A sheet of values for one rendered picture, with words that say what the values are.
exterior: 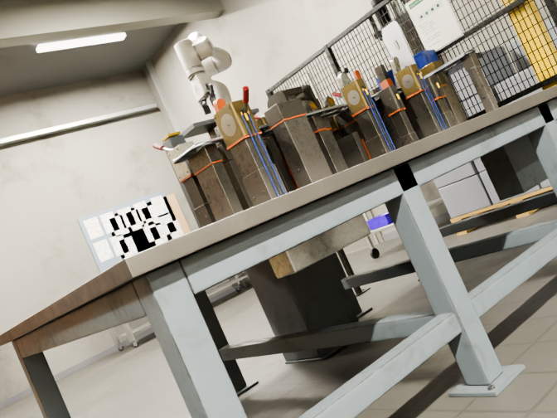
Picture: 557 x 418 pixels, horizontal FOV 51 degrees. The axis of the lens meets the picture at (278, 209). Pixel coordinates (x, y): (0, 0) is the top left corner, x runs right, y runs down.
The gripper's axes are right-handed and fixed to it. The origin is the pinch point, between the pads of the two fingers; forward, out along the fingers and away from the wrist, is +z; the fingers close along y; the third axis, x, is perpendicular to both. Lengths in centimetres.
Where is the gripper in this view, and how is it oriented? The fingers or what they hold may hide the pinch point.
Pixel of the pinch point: (210, 108)
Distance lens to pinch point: 258.5
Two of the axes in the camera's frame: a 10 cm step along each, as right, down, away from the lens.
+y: 4.5, -2.3, -8.6
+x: 7.9, -3.4, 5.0
